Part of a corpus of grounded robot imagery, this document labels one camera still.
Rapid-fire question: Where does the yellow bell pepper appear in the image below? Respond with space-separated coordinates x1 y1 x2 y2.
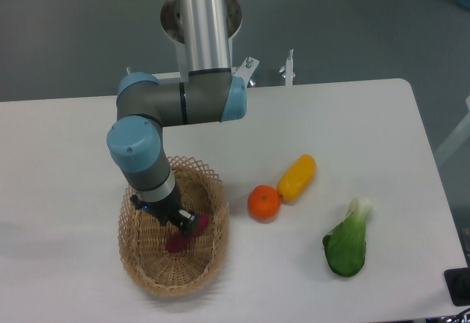
276 154 317 203

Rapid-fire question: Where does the purple sweet potato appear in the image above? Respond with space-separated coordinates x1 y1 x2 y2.
165 215 209 253

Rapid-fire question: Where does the orange tangerine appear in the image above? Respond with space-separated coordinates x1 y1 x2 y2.
247 185 281 221

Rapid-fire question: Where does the black device at table edge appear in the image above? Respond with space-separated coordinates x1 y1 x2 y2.
444 267 469 307

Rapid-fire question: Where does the oval wicker basket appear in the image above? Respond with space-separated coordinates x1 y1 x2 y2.
117 156 230 297

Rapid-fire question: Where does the green bok choy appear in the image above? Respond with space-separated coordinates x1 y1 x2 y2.
322 197 372 277

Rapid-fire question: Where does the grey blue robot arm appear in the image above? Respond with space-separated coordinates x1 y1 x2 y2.
106 0 247 237

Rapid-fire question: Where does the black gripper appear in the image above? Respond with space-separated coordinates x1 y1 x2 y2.
129 184 200 238

